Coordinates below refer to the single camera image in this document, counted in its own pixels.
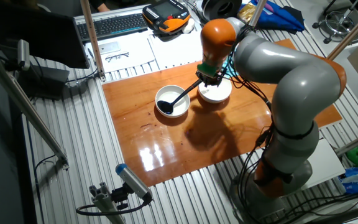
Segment black monitor base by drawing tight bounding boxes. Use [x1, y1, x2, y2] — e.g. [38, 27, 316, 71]
[17, 63, 70, 101]

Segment black rimmed eyeglasses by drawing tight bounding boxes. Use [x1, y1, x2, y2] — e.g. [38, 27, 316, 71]
[104, 51, 130, 63]

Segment silver smartphone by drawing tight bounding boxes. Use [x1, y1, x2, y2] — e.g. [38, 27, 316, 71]
[98, 41, 122, 55]

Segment black monitor cable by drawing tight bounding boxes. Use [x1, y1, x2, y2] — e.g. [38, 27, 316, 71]
[65, 67, 99, 85]

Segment chrome stool base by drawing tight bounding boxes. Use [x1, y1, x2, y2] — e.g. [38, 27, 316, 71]
[311, 0, 358, 44]

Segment black camera cable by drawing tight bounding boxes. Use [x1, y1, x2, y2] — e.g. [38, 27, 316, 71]
[75, 198, 150, 217]

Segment black ladle with red accents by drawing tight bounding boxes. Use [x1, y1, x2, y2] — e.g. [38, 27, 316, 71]
[156, 79, 203, 115]

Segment black round spool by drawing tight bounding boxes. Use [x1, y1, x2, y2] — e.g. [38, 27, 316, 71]
[201, 0, 243, 22]

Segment green printed camera mount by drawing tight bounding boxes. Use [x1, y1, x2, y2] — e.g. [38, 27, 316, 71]
[196, 63, 218, 78]

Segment blue fabric bag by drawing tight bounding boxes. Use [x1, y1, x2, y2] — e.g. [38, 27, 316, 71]
[250, 0, 306, 35]

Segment white printed paper sheet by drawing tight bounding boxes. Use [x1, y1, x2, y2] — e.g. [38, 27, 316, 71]
[85, 37, 156, 74]
[147, 29, 204, 70]

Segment aluminium profile camera bracket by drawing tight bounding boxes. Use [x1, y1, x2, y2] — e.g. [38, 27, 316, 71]
[88, 182, 130, 224]

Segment yellow snack packet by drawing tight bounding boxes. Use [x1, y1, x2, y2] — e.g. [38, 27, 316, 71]
[237, 2, 258, 23]

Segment grey diagonal camera pole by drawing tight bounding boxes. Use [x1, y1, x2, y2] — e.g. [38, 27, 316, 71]
[0, 40, 70, 170]

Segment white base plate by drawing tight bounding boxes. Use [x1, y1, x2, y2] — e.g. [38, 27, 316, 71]
[301, 138, 347, 191]

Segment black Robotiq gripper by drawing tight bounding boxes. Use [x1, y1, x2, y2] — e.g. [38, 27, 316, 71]
[196, 70, 224, 88]

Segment glossy wooden board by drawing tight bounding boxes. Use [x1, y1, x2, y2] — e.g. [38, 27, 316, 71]
[102, 38, 344, 187]

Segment black computer keyboard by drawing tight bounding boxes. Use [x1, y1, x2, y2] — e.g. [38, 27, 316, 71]
[76, 12, 149, 44]

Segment orange black teach pendant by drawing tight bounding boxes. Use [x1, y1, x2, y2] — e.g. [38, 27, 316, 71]
[142, 0, 191, 34]

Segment white ceramic bowl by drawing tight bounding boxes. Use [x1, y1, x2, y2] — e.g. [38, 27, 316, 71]
[198, 77, 233, 104]
[155, 85, 191, 119]

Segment blue tissue packet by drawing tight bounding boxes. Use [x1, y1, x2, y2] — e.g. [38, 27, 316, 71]
[337, 167, 358, 195]

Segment silver blue-ended depth camera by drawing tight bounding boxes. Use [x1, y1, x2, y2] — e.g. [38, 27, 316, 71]
[115, 163, 154, 203]

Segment black computer monitor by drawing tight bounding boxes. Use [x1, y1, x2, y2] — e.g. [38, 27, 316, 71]
[0, 0, 90, 70]

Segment bystander forearm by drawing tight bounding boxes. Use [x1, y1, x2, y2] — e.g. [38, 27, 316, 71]
[88, 0, 112, 13]

